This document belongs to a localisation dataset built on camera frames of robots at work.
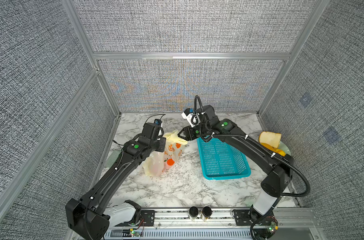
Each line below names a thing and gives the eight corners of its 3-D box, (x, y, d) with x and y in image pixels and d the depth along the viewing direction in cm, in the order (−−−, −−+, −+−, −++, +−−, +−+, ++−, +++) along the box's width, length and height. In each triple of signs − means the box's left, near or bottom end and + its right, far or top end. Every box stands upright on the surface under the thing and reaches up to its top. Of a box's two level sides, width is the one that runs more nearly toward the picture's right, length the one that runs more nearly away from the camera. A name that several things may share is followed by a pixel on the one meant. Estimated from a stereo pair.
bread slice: (256, 149, 101) (262, 140, 93) (255, 139, 106) (261, 130, 99) (275, 152, 100) (283, 144, 92) (273, 142, 105) (280, 133, 97)
